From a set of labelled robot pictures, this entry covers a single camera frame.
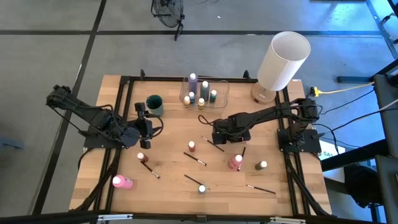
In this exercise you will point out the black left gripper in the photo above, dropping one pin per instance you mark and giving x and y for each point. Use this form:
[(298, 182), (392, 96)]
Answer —
[(143, 128)]

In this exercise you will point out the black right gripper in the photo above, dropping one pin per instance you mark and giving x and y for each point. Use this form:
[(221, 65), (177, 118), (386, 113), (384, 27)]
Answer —
[(231, 130)]

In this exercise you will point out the small maroon paint bottle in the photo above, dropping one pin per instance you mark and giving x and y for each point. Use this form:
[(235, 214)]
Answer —
[(142, 157)]

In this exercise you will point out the small teal paint bottle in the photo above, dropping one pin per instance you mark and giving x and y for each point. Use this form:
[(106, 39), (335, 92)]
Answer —
[(213, 95)]

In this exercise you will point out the large slate grey paint bottle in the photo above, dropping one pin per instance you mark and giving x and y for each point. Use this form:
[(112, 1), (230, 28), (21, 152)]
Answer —
[(205, 92)]

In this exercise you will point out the small orange yellow paint bottle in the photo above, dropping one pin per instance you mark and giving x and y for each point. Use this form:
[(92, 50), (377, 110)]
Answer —
[(186, 101)]

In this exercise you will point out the large purple paint bottle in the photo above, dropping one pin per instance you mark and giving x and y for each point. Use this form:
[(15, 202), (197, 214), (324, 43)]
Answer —
[(192, 84)]

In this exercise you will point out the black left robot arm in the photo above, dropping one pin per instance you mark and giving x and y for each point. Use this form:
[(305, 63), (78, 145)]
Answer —
[(99, 119)]

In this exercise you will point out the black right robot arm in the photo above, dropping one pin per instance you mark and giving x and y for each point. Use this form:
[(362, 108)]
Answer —
[(273, 115)]

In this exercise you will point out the small red paint bottle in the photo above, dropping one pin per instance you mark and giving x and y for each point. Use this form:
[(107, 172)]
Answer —
[(191, 146)]

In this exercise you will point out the small olive green paint bottle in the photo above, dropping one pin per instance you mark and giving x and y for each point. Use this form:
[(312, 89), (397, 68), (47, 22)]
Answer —
[(261, 165)]

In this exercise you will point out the large pink paint bottle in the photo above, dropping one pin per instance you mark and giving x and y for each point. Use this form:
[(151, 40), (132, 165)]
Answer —
[(122, 182)]

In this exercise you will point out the teal green plastic cup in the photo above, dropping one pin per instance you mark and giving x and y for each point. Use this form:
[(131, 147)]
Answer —
[(154, 105)]

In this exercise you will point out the clear plastic bin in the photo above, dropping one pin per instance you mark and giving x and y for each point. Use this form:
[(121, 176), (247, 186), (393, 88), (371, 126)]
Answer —
[(222, 90)]

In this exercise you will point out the white shade wooden base lamp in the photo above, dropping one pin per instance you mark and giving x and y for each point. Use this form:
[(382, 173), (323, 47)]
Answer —
[(280, 68)]

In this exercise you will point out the white labelled box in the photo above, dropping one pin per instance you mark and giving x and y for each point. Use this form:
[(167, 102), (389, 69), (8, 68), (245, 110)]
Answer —
[(332, 151)]

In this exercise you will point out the black floor fan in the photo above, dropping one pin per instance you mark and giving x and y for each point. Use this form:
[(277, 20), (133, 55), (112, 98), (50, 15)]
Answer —
[(168, 14)]

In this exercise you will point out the black chair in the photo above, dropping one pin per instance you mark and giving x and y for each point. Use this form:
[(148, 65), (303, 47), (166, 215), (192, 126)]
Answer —
[(360, 185)]

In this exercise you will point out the dark desk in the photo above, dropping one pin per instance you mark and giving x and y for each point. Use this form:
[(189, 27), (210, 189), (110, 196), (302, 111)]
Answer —
[(385, 124)]

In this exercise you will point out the grey office chair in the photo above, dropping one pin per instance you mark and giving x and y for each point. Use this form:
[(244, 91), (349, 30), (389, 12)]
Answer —
[(386, 17)]

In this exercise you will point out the silver metal frame bracket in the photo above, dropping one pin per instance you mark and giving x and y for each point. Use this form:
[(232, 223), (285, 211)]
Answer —
[(115, 217), (287, 220)]

